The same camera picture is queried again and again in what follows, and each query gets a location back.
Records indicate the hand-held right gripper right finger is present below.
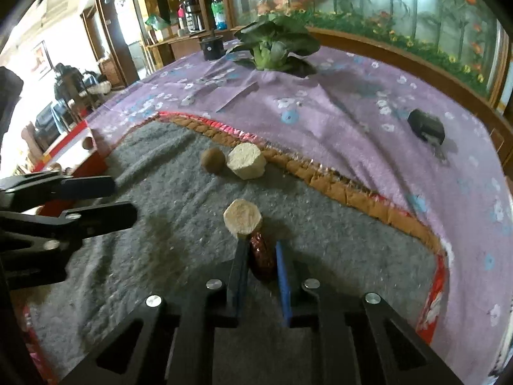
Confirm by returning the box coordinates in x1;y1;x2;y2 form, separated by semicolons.
275;240;462;385

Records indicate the glass fish tank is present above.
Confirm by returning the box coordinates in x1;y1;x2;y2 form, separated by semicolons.
223;0;502;98

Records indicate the green leafy vegetable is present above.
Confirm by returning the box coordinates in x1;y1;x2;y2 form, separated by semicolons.
225;13;322;78

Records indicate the red date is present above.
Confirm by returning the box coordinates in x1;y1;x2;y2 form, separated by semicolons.
249;230;278;282

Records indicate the pale yam chunk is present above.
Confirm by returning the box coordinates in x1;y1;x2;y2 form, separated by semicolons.
226;143;267;180
223;198;264;236

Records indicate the grey mat with orange border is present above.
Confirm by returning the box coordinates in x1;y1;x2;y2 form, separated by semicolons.
12;111;448;385

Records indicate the green capped plastic bottle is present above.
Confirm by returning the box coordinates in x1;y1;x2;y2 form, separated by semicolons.
211;0;229;31

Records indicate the green plastic bag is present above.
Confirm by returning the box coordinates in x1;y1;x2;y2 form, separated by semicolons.
145;13;171;31

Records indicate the black key fob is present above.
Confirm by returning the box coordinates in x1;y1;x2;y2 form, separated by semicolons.
406;108;447;163

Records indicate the black cup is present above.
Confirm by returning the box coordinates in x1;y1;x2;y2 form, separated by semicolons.
199;36;224;62

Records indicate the framed wall picture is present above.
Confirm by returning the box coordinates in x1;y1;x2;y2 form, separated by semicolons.
31;40;53;81

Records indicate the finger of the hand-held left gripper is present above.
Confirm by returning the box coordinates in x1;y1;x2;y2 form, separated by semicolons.
0;171;118;210
0;201;139;290

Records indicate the black thermos jug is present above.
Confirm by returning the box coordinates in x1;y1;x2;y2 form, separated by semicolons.
184;0;203;33

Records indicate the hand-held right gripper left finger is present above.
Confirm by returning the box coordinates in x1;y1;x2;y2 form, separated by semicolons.
60;238;250;385

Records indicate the purple floral tablecloth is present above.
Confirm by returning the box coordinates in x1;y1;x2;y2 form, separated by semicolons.
85;40;513;385

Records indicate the red cardboard box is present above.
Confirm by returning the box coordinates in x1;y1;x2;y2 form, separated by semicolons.
26;119;108;218

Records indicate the wicker basket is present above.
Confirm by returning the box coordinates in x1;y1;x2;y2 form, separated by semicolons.
98;58;122;88

